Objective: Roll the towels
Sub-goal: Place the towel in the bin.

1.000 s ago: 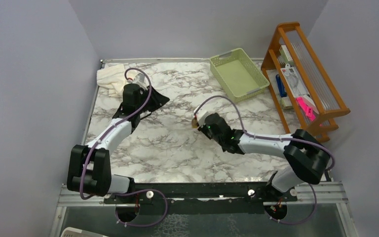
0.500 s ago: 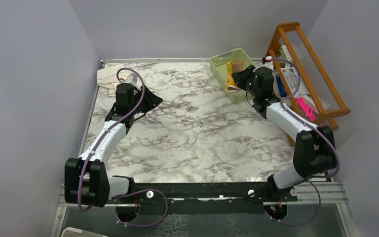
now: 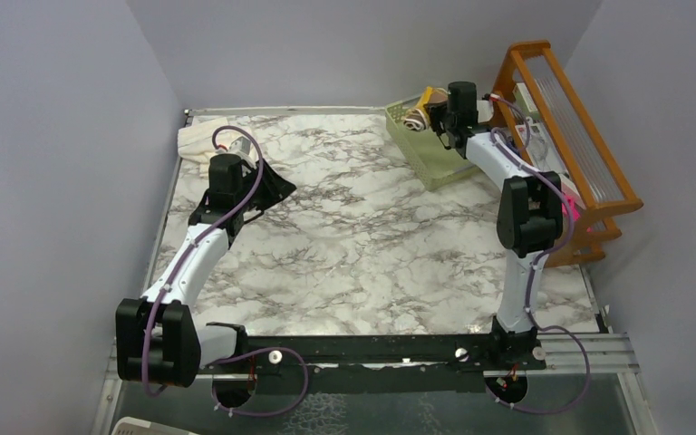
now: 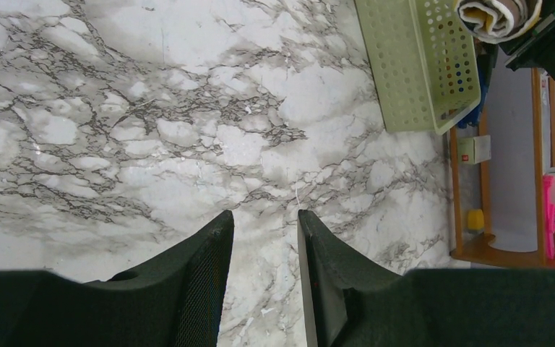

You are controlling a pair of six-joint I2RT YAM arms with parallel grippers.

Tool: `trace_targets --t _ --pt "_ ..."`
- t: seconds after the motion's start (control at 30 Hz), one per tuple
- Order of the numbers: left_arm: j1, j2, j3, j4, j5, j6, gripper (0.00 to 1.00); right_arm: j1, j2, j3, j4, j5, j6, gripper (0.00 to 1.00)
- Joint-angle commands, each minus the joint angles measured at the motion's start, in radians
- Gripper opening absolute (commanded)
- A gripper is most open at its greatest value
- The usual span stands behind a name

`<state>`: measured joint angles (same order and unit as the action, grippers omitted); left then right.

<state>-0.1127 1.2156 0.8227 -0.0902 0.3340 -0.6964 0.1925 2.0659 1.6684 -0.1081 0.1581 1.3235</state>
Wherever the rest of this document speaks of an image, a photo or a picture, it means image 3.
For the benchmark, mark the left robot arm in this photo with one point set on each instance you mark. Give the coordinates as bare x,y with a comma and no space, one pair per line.
157,341

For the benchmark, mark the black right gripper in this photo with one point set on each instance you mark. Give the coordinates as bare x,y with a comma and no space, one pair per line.
435,112

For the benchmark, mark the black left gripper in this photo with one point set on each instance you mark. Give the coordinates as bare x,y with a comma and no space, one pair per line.
275,188

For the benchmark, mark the cream white towel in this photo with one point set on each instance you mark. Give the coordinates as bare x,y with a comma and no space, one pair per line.
198,143

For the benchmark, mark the white bin corner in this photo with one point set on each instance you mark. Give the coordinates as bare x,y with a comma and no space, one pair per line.
134,426

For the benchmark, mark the orange wooden rack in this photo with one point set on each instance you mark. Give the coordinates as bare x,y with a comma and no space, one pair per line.
594,172

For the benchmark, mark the white packaged item on rack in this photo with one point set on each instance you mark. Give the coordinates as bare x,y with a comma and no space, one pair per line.
542,150

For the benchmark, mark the light green plastic basket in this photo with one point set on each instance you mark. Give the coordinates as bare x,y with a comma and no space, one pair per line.
435,166

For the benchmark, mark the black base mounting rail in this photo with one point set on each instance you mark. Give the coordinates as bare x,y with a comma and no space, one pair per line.
359,364

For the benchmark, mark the small box on rack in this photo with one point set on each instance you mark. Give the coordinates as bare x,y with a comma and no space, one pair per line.
524,100

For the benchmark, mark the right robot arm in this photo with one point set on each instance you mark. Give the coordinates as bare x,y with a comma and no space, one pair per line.
530,217

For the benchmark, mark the pink item on rack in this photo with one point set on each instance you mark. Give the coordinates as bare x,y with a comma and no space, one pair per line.
574,203

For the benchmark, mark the brown yellow bear towel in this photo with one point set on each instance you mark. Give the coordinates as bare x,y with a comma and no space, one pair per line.
417,118

